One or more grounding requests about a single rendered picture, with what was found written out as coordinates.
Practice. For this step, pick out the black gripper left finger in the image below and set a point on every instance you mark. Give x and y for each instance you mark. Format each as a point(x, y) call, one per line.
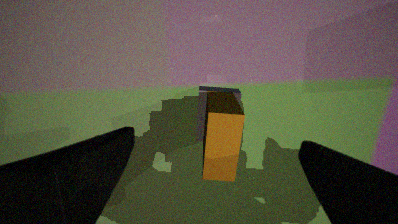
point(69, 185)

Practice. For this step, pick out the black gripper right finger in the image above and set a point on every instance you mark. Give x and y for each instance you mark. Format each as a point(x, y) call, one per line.
point(349, 190)

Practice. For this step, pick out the orange rectangular block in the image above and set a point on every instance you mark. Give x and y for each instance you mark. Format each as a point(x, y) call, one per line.
point(224, 120)

